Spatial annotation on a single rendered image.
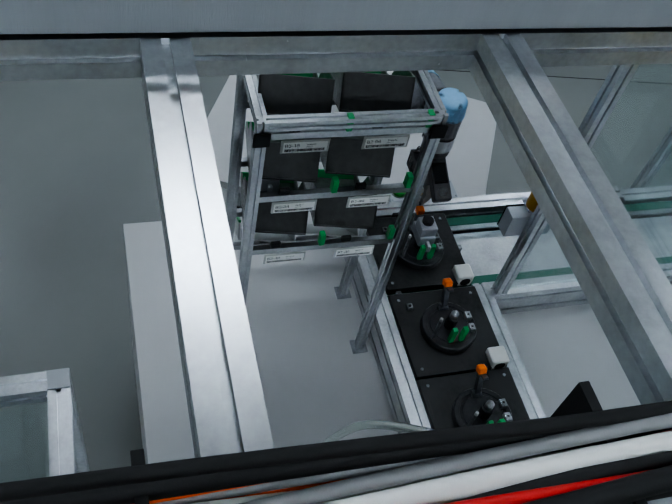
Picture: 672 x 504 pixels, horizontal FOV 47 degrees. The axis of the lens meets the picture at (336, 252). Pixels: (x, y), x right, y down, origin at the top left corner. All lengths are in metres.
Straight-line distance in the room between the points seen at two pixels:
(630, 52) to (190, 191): 0.54
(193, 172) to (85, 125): 3.11
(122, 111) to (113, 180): 0.44
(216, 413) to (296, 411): 1.40
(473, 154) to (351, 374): 0.95
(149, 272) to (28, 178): 1.51
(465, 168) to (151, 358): 1.17
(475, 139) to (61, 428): 1.86
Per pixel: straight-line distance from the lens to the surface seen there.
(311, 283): 2.11
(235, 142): 1.58
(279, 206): 1.48
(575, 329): 2.27
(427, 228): 2.01
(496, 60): 0.81
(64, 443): 1.11
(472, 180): 2.51
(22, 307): 3.13
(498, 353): 1.96
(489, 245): 2.27
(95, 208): 3.39
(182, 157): 0.65
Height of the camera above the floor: 2.55
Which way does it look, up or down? 50 degrees down
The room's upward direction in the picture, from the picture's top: 15 degrees clockwise
